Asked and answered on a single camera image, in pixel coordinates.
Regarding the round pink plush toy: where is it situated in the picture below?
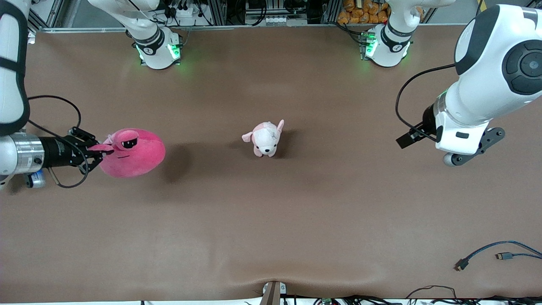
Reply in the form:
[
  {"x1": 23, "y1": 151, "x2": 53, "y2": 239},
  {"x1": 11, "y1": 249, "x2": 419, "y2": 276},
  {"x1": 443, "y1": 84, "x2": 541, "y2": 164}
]
[{"x1": 87, "y1": 128, "x2": 166, "y2": 178}]

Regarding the orange plush toy pile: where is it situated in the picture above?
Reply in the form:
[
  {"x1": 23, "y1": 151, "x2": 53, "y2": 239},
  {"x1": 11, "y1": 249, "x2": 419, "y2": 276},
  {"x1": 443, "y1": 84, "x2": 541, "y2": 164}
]
[{"x1": 337, "y1": 0, "x2": 425, "y2": 25}]

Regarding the small pale pink dog plush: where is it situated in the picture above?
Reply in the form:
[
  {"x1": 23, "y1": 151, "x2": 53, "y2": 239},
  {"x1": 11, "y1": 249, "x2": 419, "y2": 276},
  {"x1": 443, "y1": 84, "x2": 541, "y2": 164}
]
[{"x1": 241, "y1": 119, "x2": 285, "y2": 158}]

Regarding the white power strip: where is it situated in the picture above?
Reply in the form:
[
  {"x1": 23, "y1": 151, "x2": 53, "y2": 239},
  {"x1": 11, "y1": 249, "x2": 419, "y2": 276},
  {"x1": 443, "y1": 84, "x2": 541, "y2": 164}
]
[{"x1": 167, "y1": 3, "x2": 212, "y2": 26}]

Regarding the white terminal block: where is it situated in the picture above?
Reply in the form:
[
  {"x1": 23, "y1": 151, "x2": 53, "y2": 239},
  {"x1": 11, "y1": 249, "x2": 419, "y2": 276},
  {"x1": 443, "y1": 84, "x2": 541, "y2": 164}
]
[{"x1": 246, "y1": 15, "x2": 289, "y2": 26}]

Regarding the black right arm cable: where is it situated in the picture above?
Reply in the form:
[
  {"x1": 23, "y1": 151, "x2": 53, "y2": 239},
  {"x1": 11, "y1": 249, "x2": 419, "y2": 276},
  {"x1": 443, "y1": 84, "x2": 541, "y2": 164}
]
[{"x1": 28, "y1": 95, "x2": 90, "y2": 189}]

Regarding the blue braided cable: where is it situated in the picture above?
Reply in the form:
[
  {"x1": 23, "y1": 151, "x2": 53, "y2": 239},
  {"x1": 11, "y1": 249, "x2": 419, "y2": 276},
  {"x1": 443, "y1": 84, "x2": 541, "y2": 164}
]
[{"x1": 454, "y1": 241, "x2": 542, "y2": 272}]

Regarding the aluminium frame profile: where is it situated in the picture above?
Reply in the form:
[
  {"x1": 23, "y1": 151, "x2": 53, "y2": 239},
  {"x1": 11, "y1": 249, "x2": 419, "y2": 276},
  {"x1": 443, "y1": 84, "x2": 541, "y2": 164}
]
[{"x1": 28, "y1": 0, "x2": 64, "y2": 30}]

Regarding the thin red black wire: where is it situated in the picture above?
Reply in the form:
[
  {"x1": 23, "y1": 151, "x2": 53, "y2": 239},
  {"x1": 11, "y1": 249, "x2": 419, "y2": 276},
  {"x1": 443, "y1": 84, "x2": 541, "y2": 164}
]
[{"x1": 406, "y1": 285, "x2": 458, "y2": 299}]

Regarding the thin blue usb cable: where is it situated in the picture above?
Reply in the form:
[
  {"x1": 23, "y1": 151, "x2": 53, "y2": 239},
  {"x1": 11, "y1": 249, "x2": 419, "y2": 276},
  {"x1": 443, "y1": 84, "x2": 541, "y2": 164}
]
[{"x1": 495, "y1": 252, "x2": 542, "y2": 260}]

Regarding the black cable bundle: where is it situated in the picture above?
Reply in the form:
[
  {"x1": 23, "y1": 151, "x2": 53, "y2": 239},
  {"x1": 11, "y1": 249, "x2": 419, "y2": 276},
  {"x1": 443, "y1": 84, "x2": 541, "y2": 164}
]
[{"x1": 292, "y1": 294, "x2": 542, "y2": 305}]

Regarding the aluminium table edge rail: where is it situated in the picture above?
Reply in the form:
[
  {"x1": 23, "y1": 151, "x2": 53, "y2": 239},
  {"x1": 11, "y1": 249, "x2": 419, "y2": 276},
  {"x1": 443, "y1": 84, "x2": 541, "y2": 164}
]
[{"x1": 36, "y1": 23, "x2": 470, "y2": 33}]

